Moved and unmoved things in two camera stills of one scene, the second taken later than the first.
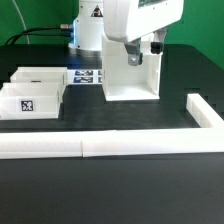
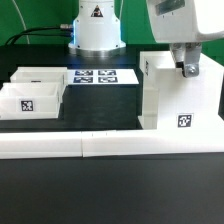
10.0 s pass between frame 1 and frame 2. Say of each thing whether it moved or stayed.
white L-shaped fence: stayed
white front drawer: stayed
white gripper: moved
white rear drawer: stayed
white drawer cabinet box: moved
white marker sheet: stayed
